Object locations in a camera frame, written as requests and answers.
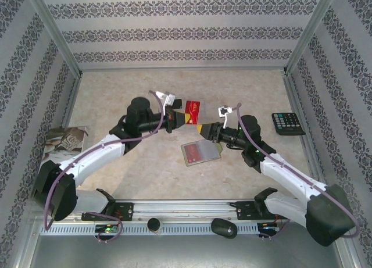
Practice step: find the black calculator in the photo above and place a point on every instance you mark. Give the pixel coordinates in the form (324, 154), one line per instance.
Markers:
(287, 124)

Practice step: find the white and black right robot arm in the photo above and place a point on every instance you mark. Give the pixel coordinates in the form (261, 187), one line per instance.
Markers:
(290, 178)

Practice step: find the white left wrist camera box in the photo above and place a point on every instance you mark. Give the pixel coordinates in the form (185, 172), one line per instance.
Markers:
(167, 99)

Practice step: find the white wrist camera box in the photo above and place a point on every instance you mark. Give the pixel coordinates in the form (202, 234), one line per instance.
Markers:
(224, 111)
(167, 99)

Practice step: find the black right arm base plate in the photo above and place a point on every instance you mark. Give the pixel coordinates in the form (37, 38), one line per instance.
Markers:
(244, 211)

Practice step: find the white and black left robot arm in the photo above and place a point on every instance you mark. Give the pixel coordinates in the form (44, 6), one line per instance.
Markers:
(96, 151)

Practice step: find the magazine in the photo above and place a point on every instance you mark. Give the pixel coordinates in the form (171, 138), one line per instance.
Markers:
(67, 140)

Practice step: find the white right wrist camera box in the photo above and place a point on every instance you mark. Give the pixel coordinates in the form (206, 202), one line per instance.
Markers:
(224, 111)

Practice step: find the black computer mouse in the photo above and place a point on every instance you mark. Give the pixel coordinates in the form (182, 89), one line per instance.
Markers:
(222, 228)

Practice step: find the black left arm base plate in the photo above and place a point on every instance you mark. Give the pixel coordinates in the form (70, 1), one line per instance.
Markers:
(126, 211)

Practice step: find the red VIP credit card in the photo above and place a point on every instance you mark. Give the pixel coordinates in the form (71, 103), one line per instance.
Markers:
(193, 111)

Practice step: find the aluminium frame post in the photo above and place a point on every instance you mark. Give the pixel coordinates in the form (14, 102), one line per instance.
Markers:
(59, 38)
(305, 38)

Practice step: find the aluminium side rail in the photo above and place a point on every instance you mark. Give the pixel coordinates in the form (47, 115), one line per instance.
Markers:
(296, 105)
(71, 105)

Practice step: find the green card holder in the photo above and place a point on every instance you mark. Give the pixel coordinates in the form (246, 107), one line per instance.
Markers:
(209, 150)

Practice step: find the aluminium mounting rail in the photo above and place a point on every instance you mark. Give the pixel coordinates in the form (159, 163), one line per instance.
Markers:
(186, 210)

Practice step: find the small jar with black lid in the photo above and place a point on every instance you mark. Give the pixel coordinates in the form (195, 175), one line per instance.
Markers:
(154, 223)

